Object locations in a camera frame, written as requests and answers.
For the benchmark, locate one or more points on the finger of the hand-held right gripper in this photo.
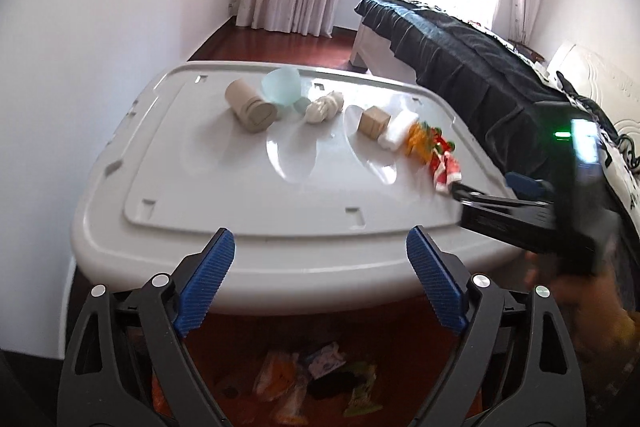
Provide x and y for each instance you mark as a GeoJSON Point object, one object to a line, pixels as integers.
{"type": "Point", "coordinates": [522, 184]}
{"type": "Point", "coordinates": [500, 219]}

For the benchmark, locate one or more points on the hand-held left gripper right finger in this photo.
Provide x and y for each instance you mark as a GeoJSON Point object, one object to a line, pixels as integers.
{"type": "Point", "coordinates": [435, 277]}

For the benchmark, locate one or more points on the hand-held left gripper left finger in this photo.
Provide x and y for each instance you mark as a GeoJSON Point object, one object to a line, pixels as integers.
{"type": "Point", "coordinates": [207, 277]}

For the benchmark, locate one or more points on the red snack wrapper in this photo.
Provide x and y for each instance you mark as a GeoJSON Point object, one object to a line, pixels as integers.
{"type": "Point", "coordinates": [444, 169]}

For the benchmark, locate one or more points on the orange bin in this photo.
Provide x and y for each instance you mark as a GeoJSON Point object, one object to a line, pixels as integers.
{"type": "Point", "coordinates": [235, 367]}

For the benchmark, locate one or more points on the orange snack wrapper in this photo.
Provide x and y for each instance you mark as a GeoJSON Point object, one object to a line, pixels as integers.
{"type": "Point", "coordinates": [420, 143]}

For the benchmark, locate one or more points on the white tissue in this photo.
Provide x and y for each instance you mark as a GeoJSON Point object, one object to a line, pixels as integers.
{"type": "Point", "coordinates": [397, 133]}
{"type": "Point", "coordinates": [320, 109]}

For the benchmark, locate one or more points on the small wooden cube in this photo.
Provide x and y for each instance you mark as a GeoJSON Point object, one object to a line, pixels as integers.
{"type": "Point", "coordinates": [374, 123]}

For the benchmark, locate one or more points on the beige cardboard tube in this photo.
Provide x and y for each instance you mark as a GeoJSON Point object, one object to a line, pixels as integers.
{"type": "Point", "coordinates": [247, 104]}

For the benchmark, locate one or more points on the light blue plastic bowl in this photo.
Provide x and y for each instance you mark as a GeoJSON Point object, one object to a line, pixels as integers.
{"type": "Point", "coordinates": [282, 84]}

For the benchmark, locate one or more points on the person's right hand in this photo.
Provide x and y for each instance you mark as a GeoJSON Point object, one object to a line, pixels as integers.
{"type": "Point", "coordinates": [595, 307]}

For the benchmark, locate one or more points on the orange and white wrapper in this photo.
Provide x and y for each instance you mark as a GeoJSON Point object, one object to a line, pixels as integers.
{"type": "Point", "coordinates": [272, 372]}

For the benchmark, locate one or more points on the bed with dark blanket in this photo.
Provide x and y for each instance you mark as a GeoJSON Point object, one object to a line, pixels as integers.
{"type": "Point", "coordinates": [475, 72]}

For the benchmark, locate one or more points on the grey plastic storage box lid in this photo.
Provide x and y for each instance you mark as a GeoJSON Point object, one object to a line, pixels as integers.
{"type": "Point", "coordinates": [300, 187]}

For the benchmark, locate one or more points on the brown wooden furniture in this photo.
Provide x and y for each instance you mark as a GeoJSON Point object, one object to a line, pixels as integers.
{"type": "Point", "coordinates": [530, 52]}

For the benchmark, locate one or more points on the white headboard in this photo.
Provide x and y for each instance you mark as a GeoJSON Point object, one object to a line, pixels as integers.
{"type": "Point", "coordinates": [595, 72]}

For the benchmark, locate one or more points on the green snack wrapper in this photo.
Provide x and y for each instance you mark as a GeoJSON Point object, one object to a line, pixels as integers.
{"type": "Point", "coordinates": [362, 389]}

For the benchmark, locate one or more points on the pale patterned wrapper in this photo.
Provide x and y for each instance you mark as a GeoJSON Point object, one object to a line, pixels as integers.
{"type": "Point", "coordinates": [322, 359]}

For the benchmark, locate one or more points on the white bed frame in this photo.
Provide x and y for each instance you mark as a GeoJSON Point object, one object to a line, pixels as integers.
{"type": "Point", "coordinates": [367, 49]}

